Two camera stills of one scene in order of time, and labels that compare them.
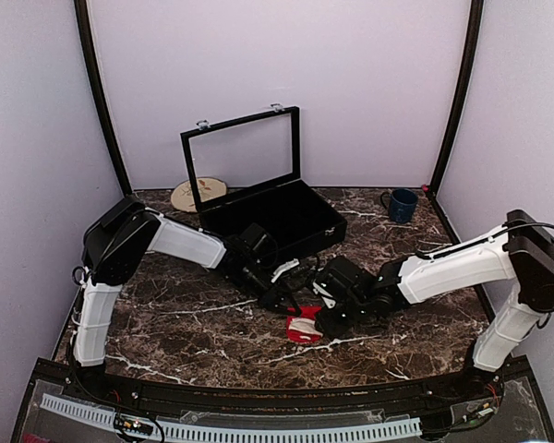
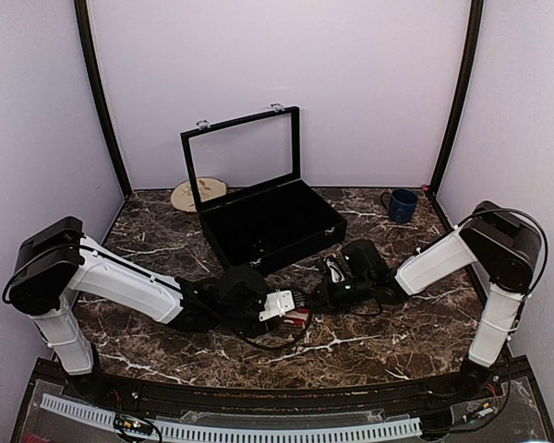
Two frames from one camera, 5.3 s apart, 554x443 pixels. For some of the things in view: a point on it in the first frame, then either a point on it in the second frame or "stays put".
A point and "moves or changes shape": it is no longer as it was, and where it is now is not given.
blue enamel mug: (402, 204) stays put
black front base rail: (482, 387) stays put
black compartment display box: (245, 170) stays put
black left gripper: (275, 293) → (255, 330)
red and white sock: (302, 329) moves or changes shape
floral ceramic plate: (209, 188) stays put
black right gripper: (330, 327) → (327, 303)
